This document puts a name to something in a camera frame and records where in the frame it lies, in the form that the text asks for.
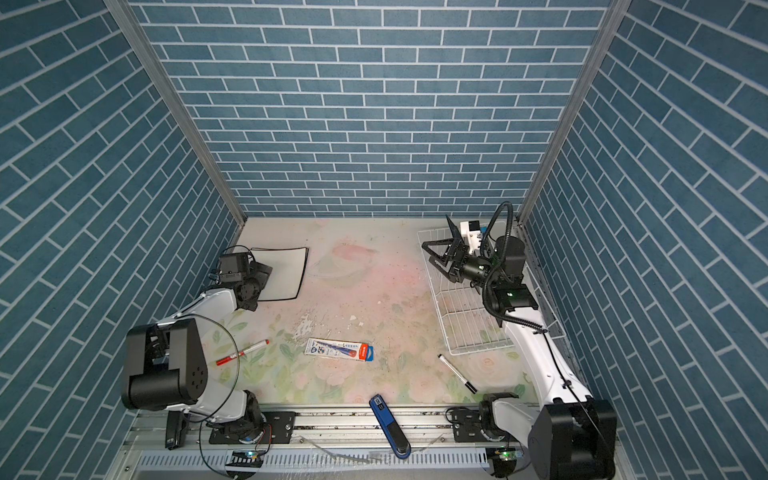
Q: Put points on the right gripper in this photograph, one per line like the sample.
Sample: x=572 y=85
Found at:
x=459 y=267

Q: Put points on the black square plate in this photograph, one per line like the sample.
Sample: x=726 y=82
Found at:
x=457 y=246

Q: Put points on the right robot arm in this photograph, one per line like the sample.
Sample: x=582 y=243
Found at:
x=569 y=434

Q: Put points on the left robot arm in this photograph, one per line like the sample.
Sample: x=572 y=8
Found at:
x=165 y=367

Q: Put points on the black white marker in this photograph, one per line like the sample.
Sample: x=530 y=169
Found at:
x=463 y=379

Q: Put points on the blue white pen box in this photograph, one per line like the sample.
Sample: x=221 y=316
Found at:
x=339 y=349

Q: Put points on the blue black stapler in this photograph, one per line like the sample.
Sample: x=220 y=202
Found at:
x=393 y=432

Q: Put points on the red marker pen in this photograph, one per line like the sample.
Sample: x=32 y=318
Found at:
x=252 y=348

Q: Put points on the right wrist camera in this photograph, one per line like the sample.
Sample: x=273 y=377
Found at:
x=471 y=233

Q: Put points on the white wire dish rack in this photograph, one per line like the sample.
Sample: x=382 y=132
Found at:
x=490 y=316

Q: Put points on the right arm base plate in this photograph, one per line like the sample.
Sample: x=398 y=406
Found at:
x=469 y=426

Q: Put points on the white slotted cable duct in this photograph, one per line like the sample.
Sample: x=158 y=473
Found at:
x=313 y=460

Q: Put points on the aluminium mounting rail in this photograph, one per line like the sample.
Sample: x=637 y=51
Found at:
x=324 y=428

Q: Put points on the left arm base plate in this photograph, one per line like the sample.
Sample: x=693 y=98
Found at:
x=274 y=427

